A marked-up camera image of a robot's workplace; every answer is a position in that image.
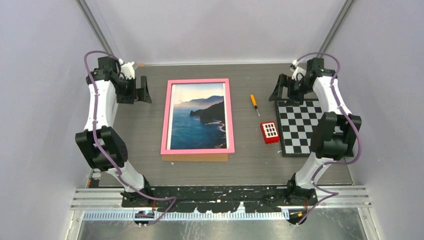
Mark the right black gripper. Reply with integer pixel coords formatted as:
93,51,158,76
269,73,314,107

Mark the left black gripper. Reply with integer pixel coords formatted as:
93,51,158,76
116,76,152,105

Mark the orange handled screwdriver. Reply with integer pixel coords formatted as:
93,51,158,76
250,94,261,117

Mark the landscape photo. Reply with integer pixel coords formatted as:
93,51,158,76
166,82,228,150

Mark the pink picture frame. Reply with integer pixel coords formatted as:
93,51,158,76
160,78,235,156

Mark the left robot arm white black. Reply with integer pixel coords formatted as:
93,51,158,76
75,55,154,207

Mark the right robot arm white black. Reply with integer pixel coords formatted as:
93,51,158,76
269,57,362,205

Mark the black white checkerboard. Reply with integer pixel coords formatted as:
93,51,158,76
273,98,355,158

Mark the red white toy block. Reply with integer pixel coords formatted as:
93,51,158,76
260,121,280,144

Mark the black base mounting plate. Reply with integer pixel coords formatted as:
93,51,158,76
121,185,318,213

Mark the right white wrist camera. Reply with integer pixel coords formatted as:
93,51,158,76
290,59,306,81

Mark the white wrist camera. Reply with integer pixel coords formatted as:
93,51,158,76
118,58,136,80
290,59,306,81

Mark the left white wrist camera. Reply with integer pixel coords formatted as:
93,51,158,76
118,58,136,80

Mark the brown frame backing board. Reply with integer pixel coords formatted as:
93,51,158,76
161,153,229,162

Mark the aluminium rail frame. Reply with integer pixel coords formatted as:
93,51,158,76
71,186,372,222

